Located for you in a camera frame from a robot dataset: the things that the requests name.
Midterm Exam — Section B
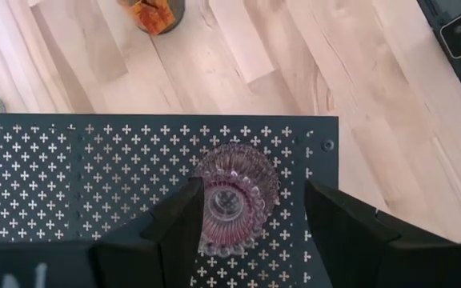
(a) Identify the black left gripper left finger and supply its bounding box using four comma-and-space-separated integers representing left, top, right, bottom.
0, 177, 206, 288

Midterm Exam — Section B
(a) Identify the black perforated metal shelf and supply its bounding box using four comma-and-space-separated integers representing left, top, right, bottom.
0, 113, 340, 288

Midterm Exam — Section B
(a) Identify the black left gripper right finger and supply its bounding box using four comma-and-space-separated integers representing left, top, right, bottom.
303, 178, 461, 288

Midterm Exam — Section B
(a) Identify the pink glass candlestick holder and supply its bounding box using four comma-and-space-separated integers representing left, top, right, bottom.
192, 142, 282, 258

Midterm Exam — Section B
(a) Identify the scented candle tin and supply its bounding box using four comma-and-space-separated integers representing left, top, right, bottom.
118, 0, 186, 36

